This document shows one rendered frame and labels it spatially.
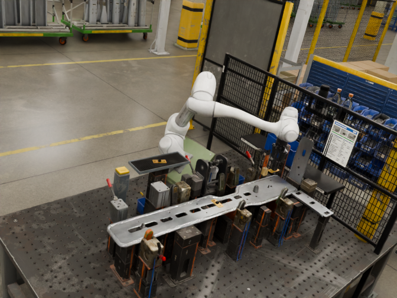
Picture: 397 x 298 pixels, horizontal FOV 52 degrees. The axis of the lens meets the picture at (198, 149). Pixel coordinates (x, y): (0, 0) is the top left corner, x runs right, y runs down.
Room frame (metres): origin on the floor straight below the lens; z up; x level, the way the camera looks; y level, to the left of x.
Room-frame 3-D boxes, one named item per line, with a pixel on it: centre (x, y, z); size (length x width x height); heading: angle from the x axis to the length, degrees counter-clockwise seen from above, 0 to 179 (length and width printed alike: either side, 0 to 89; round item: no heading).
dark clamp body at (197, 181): (2.24, -0.02, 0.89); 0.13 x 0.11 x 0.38; 43
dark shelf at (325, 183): (2.87, -0.70, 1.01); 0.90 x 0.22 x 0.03; 43
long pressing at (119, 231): (2.10, -0.17, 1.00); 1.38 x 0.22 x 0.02; 133
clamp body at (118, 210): (1.84, 0.37, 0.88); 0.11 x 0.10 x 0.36; 43
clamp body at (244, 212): (2.03, -0.34, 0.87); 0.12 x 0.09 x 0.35; 43
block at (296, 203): (2.34, -0.70, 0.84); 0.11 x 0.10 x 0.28; 43
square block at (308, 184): (2.52, -0.81, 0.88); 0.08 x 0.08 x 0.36; 43
